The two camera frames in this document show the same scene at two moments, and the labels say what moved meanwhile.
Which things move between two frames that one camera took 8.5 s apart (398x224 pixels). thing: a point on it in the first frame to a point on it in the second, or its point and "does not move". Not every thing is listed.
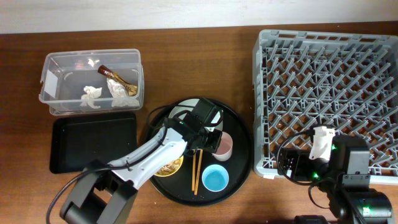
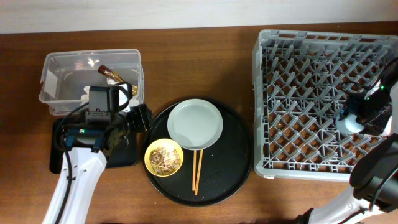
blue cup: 215,178 to 348,124
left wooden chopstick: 193,172 does not move
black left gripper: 213,144 to 142,119
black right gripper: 301,157 to 351,106
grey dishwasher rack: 347,81 does not move
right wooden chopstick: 198,171 does not move
